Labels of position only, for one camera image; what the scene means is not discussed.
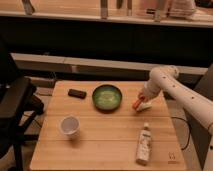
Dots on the white sponge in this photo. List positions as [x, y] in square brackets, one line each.
[143, 106]

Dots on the green bowl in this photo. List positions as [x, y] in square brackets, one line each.
[107, 97]

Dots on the white plastic bottle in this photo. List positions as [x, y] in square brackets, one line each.
[144, 145]

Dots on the dark brown block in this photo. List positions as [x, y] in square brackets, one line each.
[77, 93]

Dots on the white cup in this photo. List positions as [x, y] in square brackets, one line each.
[70, 127]

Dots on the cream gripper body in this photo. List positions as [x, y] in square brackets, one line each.
[142, 96]

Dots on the orange red pepper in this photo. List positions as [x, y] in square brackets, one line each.
[137, 103]

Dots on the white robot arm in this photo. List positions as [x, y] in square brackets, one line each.
[164, 78]

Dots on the black chair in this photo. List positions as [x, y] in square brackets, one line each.
[18, 108]

